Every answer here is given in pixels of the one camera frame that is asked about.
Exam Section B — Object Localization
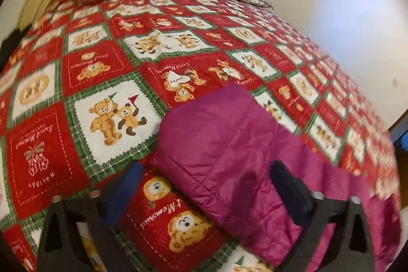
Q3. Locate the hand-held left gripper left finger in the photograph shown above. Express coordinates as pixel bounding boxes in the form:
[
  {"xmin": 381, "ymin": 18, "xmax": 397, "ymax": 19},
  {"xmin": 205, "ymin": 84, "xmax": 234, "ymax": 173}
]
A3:
[{"xmin": 36, "ymin": 161, "xmax": 145, "ymax": 272}]

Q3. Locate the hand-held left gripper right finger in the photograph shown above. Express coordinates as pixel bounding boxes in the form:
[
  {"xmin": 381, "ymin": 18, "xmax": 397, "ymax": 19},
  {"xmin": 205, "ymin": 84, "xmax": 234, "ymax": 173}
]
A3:
[{"xmin": 269, "ymin": 160, "xmax": 377, "ymax": 272}]

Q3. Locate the red teddy bear printed bedspread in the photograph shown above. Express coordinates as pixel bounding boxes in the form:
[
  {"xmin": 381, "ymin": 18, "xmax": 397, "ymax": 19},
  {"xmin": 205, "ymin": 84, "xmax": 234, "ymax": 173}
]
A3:
[{"xmin": 0, "ymin": 0, "xmax": 403, "ymax": 272}]

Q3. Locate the magenta puffer jacket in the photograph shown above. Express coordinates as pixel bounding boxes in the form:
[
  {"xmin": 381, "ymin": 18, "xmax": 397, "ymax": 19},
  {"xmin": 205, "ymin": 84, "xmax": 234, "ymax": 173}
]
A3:
[{"xmin": 150, "ymin": 83, "xmax": 402, "ymax": 270}]

